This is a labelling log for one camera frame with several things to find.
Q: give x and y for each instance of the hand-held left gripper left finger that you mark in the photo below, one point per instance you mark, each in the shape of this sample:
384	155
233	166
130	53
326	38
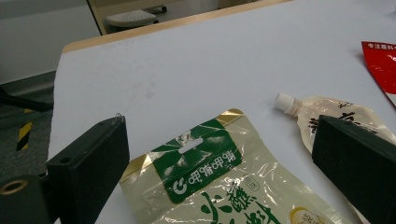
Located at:
90	161

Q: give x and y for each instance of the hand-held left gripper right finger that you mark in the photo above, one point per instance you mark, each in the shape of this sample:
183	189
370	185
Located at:
358	161

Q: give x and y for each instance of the beige spout pouch white cap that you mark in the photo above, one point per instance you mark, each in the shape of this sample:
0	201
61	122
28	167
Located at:
327	107

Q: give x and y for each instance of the green and gold food pouch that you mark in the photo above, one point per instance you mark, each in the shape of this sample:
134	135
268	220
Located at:
202	168

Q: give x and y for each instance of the yellow and black floor tape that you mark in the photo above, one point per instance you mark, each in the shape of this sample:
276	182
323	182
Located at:
24	132

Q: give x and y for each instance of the black metal stand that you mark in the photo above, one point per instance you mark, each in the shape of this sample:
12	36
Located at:
21	102

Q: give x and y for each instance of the red seasoning packet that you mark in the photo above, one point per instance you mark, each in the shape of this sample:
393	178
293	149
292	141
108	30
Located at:
381	65

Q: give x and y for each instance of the white cabinet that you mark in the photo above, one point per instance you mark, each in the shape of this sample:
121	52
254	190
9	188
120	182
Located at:
46	40

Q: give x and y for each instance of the wooden desk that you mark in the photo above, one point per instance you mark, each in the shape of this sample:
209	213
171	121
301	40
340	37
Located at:
99	14

